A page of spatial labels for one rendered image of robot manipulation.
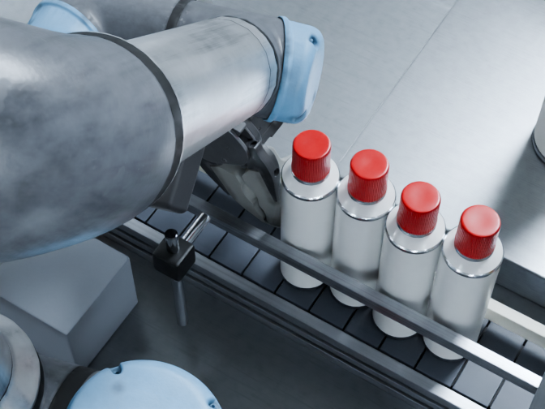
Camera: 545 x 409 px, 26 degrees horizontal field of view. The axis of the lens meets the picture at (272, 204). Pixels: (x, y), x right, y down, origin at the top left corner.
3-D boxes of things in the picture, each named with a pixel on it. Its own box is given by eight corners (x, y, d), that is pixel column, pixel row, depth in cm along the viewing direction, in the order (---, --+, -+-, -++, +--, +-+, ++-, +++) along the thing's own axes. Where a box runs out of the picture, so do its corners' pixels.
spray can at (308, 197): (342, 263, 117) (354, 138, 100) (312, 300, 114) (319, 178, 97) (299, 237, 118) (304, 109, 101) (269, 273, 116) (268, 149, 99)
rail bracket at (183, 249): (226, 286, 121) (221, 195, 107) (186, 340, 118) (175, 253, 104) (200, 271, 122) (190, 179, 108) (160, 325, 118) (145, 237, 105)
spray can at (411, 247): (437, 319, 113) (466, 200, 96) (397, 350, 111) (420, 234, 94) (400, 282, 115) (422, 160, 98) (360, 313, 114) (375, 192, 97)
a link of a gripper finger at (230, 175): (306, 191, 116) (266, 122, 111) (275, 234, 113) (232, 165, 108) (283, 188, 118) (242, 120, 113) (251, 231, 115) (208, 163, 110)
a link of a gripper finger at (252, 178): (331, 195, 114) (291, 124, 109) (298, 238, 111) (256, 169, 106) (306, 191, 116) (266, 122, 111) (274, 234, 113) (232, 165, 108)
